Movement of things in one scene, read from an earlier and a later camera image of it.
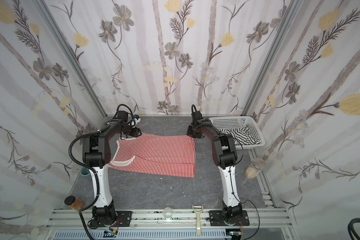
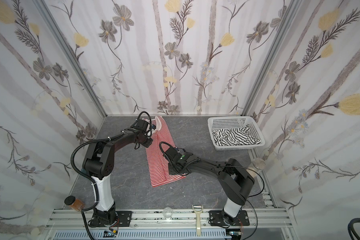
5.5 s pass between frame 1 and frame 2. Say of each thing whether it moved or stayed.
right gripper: moved
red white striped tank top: moved
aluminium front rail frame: stayed
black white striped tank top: stayed
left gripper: moved
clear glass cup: stayed
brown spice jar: stayed
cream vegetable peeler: stayed
